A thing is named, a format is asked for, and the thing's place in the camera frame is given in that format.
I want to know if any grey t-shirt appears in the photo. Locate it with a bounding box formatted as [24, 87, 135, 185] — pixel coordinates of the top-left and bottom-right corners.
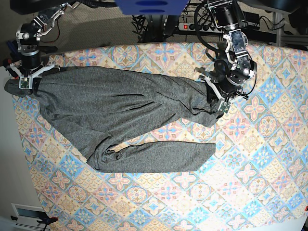
[4, 66, 220, 173]

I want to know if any patterned tile tablecloth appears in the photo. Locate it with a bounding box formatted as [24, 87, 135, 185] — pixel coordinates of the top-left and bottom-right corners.
[13, 44, 308, 231]

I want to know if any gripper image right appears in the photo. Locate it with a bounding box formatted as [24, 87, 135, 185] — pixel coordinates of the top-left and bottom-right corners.
[194, 67, 249, 114]

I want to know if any black clamp bottom left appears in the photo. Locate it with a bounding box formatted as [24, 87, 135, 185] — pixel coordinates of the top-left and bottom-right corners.
[11, 216, 58, 229]

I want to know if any red black clamp left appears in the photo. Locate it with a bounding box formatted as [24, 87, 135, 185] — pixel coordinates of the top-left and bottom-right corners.
[2, 58, 21, 79]

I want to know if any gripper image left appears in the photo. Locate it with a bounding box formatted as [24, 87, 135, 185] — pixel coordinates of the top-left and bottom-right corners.
[15, 54, 59, 90]

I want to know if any white power strip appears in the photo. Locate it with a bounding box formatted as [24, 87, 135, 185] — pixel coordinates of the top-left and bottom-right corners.
[178, 22, 222, 33]

